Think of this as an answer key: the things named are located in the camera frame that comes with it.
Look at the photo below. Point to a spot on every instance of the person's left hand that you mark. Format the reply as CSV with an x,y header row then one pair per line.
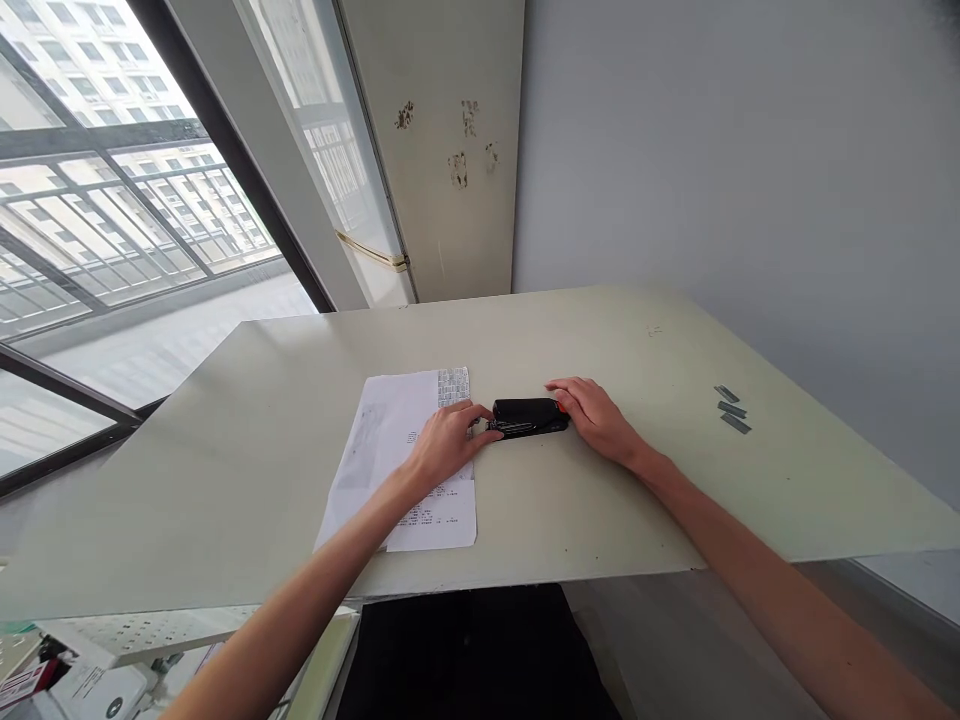
x,y
439,446

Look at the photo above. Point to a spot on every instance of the person's right hand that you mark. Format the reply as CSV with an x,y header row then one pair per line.
x,y
600,424

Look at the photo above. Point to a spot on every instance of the person's left fingers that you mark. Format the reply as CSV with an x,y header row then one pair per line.
x,y
469,416

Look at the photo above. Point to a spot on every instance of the person's left thumb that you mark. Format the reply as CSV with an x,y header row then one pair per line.
x,y
481,440

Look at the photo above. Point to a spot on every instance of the person's right thumb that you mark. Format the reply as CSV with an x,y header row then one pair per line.
x,y
568,416

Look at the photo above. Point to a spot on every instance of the person's right fingers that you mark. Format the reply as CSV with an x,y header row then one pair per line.
x,y
574,390

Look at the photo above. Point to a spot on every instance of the black stapler with orange end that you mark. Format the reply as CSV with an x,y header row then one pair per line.
x,y
529,420

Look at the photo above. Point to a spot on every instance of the white printed paper sheet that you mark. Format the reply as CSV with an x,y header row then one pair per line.
x,y
450,517

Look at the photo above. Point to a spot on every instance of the white sheet with grey print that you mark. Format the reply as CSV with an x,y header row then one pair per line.
x,y
375,442

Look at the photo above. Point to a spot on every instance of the grey staple strip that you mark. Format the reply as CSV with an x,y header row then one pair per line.
x,y
726,390
732,409
736,424

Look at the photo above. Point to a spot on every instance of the person's legs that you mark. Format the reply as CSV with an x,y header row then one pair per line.
x,y
472,652

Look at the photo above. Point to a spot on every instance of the worn white refrigerator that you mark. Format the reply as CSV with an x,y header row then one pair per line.
x,y
442,150

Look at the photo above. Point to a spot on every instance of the white perforated metal rack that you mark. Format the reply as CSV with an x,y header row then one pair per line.
x,y
150,637

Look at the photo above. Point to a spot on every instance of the dark framed window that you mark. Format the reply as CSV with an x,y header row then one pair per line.
x,y
135,187

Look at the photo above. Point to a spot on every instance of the white box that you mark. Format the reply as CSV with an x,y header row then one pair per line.
x,y
97,688

